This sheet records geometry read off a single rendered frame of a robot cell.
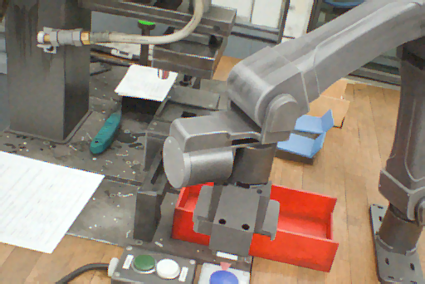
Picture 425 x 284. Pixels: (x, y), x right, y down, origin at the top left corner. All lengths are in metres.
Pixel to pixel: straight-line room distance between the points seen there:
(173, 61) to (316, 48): 0.34
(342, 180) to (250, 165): 0.50
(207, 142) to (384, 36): 0.23
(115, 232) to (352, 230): 0.40
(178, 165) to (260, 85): 0.12
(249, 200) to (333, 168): 0.53
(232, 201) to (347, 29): 0.23
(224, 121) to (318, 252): 0.33
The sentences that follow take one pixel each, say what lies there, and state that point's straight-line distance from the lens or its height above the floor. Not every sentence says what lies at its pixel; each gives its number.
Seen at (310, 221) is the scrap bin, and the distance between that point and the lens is 0.97.
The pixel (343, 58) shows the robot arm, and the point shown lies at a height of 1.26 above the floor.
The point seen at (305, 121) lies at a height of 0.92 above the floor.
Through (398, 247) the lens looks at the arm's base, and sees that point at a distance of 0.95.
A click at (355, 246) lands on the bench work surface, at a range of 0.96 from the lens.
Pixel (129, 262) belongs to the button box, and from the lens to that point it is 0.79.
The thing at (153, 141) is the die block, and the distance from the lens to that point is 0.98.
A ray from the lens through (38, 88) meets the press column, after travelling 1.05.
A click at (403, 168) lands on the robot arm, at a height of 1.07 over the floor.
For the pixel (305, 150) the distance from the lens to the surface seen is 1.12.
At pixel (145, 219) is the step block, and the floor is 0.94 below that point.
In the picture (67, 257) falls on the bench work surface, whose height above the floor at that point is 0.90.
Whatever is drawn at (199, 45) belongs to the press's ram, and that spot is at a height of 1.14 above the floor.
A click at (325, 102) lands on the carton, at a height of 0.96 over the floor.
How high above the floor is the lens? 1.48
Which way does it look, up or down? 31 degrees down
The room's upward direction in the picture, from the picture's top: 10 degrees clockwise
